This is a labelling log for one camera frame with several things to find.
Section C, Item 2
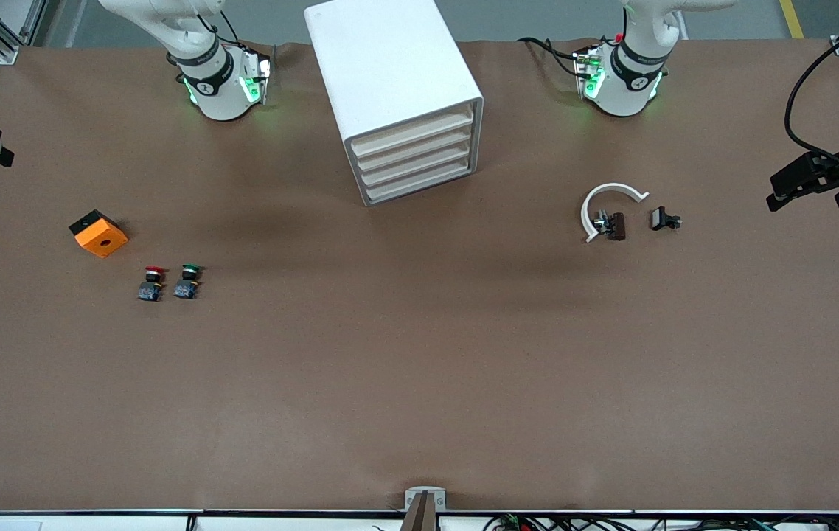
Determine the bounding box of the red push button switch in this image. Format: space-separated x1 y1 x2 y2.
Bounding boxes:
138 265 167 302

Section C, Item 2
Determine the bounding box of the white cabinet drawer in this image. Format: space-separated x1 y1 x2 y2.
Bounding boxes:
353 124 476 174
349 103 476 158
358 140 478 189
362 156 479 205

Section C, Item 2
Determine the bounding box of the white drawer cabinet shell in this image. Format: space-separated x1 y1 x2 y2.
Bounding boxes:
304 0 485 208

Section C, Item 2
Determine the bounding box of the dark brown contact block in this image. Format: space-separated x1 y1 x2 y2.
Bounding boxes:
593 211 627 242

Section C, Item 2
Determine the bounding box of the brown table cover sheet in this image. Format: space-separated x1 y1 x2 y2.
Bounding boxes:
0 38 839 515

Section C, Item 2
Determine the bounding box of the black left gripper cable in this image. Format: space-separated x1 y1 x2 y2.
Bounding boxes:
784 0 839 159

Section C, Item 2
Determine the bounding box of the orange black button enclosure box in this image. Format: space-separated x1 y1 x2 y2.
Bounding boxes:
69 209 129 259

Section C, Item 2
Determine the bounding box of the white curved plastic ring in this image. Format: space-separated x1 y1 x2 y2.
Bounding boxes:
580 182 650 243

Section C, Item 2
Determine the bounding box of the green push button switch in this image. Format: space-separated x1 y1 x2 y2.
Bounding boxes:
173 263 203 300

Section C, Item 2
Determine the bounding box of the metal base connector bracket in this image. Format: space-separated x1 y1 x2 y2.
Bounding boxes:
239 46 274 105

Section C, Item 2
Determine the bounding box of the black base cable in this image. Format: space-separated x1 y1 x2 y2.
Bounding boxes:
517 35 584 79

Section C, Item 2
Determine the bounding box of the tangled cable bundle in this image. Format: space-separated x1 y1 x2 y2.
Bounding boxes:
482 513 839 531

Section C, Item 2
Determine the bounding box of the grey metal mounting bracket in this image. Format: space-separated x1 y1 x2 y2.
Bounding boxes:
404 486 448 512

